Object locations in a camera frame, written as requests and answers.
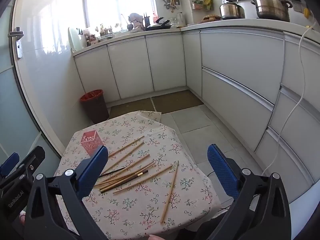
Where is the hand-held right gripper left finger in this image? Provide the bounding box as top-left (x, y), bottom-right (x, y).
top-left (24, 145), bottom-right (109, 240)

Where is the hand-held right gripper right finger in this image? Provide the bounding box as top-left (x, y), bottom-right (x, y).
top-left (207, 144), bottom-right (292, 240)

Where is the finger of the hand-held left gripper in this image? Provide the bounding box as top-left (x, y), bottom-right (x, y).
top-left (0, 146), bottom-right (46, 190)
top-left (0, 152), bottom-right (20, 178)

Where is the dark brown chopstick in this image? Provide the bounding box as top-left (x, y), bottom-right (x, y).
top-left (100, 170), bottom-right (149, 194)
top-left (98, 166), bottom-right (127, 178)

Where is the pink perforated chopstick holder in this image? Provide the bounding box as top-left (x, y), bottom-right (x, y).
top-left (80, 129), bottom-right (104, 157)

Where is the frosted glass door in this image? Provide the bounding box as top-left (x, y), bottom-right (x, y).
top-left (0, 0), bottom-right (63, 180)

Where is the floral tablecloth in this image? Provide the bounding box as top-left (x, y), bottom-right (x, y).
top-left (55, 110), bottom-right (213, 238)

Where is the brown trash bin red liner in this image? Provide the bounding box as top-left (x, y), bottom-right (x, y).
top-left (80, 89), bottom-right (110, 124)

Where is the brown floor mat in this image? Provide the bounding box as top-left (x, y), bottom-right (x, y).
top-left (107, 97), bottom-right (156, 119)
top-left (152, 89), bottom-right (204, 114)

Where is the white drawer cabinet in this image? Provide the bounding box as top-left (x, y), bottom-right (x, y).
top-left (181, 20), bottom-right (320, 205)

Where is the white door cabinet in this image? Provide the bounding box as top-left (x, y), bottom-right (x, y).
top-left (72, 27), bottom-right (187, 103)

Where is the pale green cutting board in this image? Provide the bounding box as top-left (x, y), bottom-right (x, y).
top-left (68, 27), bottom-right (83, 53)

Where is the glass kettle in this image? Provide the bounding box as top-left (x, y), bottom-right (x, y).
top-left (172, 12), bottom-right (187, 28)

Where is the grey figurine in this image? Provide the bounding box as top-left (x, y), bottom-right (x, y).
top-left (128, 12), bottom-right (144, 29)

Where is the steel kettle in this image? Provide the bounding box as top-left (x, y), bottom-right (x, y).
top-left (219, 0), bottom-right (246, 20)

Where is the window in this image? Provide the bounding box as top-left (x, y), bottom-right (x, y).
top-left (82, 0), bottom-right (158, 29)

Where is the steel steamer pot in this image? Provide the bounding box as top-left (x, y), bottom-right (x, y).
top-left (251, 0), bottom-right (293, 22)

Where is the metal door handle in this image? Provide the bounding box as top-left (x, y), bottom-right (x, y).
top-left (8, 29), bottom-right (25, 59)

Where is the white cable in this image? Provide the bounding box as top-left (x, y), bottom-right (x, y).
top-left (261, 8), bottom-right (317, 176)

